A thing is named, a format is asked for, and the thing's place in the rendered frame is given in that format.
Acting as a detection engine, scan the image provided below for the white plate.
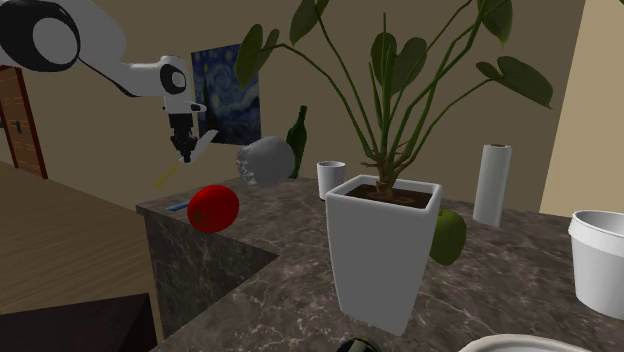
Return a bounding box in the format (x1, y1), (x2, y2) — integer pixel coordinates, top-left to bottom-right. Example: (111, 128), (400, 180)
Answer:
(457, 333), (594, 352)

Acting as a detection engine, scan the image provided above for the white cup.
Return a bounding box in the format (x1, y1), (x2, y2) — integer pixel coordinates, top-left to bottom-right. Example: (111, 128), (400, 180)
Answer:
(316, 160), (348, 202)

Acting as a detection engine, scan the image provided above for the blue night sky wall picture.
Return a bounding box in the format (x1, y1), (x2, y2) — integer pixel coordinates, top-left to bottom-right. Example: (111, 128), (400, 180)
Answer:
(190, 43), (263, 147)

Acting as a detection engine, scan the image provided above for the green apple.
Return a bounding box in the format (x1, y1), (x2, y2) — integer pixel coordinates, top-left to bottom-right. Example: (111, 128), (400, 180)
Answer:
(428, 208), (468, 267)

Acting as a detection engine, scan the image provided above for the white tub with rim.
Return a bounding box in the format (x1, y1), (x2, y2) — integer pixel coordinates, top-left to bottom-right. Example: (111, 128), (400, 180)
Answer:
(567, 209), (624, 321)

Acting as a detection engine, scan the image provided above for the black round thing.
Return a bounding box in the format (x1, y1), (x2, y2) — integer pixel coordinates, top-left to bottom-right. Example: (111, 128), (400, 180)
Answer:
(335, 338), (382, 352)

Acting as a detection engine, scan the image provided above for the green plant in white pot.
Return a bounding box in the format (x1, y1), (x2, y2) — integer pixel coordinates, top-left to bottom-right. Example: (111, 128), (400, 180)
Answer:
(234, 0), (555, 338)

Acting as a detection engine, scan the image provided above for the dark green bottle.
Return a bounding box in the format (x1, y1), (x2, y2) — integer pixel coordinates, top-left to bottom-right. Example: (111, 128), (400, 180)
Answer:
(285, 105), (309, 180)

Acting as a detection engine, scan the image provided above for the white paper towel roll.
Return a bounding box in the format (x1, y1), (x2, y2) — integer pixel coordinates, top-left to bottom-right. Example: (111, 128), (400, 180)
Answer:
(472, 143), (514, 228)

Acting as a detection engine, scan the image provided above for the white knife with yellow handle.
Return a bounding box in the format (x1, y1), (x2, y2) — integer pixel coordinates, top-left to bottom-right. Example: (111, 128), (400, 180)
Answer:
(152, 128), (220, 192)

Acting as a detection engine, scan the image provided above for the grey round lump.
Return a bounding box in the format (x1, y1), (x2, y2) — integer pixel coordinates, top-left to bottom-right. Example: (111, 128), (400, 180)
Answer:
(236, 135), (297, 187)

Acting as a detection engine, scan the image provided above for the brown wooden door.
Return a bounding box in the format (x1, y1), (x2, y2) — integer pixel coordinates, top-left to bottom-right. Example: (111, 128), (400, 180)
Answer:
(0, 65), (49, 181)

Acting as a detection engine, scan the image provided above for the red tomato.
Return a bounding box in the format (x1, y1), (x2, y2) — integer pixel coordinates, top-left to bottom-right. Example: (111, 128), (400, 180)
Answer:
(186, 184), (241, 234)

